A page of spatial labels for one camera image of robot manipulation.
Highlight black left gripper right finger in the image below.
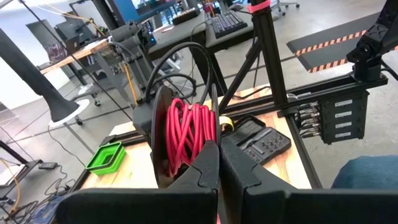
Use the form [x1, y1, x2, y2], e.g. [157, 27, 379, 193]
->
[220, 138, 398, 224]

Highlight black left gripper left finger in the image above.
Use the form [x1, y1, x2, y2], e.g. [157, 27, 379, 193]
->
[55, 139, 220, 224]

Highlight black cord spool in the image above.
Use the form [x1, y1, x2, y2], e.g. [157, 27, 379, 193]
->
[150, 83, 222, 189]

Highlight green plastic bin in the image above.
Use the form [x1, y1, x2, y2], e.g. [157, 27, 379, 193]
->
[85, 141, 127, 177]

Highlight black bit set case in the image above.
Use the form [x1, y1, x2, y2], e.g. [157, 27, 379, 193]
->
[223, 114, 292, 166]

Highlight person's leg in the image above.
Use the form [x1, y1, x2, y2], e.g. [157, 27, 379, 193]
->
[331, 154, 398, 190]

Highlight wooden side table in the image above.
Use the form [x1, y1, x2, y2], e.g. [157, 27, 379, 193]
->
[39, 39, 109, 75]

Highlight black cart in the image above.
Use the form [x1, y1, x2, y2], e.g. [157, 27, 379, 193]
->
[146, 0, 259, 97]

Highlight black hub white labels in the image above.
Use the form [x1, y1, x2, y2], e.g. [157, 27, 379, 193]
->
[295, 90, 370, 146]

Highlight large flat monitor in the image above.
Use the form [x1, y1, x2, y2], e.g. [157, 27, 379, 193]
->
[111, 0, 178, 23]

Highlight black keyboard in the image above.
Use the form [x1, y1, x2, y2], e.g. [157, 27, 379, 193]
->
[211, 11, 249, 40]

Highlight black orange striped floor mat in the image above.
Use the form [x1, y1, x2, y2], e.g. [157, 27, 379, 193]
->
[285, 12, 398, 74]

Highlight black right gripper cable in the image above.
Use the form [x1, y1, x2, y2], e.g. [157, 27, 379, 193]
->
[144, 42, 215, 106]

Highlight black hanging cable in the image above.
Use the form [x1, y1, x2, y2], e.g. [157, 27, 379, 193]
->
[18, 0, 134, 121]

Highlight blue cable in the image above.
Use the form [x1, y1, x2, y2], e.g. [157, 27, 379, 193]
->
[29, 195, 66, 224]

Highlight black upright post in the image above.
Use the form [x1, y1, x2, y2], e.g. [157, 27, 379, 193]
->
[0, 27, 91, 129]

